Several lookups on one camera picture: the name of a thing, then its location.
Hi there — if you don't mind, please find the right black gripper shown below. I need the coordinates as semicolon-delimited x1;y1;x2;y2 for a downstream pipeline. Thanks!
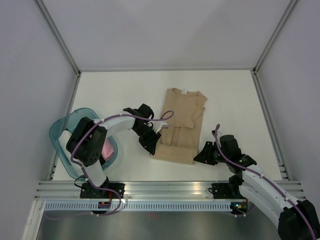
193;141;230;166

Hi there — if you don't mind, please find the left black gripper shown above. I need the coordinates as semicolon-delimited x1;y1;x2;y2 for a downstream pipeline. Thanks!
132;124;161;156

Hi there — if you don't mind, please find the beige t shirt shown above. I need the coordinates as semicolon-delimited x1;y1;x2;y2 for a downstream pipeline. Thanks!
153;88;207;165

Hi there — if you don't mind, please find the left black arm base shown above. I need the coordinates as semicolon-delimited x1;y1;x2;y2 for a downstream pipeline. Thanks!
74;177;125;199

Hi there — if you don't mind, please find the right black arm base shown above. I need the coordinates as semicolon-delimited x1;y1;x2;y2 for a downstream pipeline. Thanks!
208;182;245;200

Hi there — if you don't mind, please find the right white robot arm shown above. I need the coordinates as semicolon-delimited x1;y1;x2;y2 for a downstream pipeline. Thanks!
193;134;320;240

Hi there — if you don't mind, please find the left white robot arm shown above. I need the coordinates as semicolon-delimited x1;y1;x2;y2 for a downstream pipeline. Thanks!
66;104;167;198

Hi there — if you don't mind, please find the pink rolled t shirt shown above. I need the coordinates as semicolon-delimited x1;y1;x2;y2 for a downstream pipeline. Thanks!
101;139;115;162

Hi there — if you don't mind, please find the white rolled t shirt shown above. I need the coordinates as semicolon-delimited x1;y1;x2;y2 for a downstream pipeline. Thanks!
58;130;72;148

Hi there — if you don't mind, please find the teal plastic basket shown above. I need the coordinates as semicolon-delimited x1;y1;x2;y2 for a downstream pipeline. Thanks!
48;107;119;180

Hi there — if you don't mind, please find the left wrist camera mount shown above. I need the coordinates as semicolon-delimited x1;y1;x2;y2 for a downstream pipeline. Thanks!
153;120;169;133

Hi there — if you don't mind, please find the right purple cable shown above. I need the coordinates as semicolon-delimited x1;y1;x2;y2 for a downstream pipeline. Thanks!
212;123;317;240

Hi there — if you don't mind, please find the purple cable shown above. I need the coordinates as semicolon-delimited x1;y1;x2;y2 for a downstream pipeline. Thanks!
44;110;175;220
212;123;317;240

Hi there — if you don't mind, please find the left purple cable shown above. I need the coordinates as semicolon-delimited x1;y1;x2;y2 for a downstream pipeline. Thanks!
44;110;175;220

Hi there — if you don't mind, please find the aluminium front rail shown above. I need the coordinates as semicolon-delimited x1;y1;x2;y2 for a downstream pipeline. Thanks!
33;180;307;201

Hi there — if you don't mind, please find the white slotted cable duct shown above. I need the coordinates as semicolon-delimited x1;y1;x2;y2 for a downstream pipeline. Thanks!
45;201;231;212

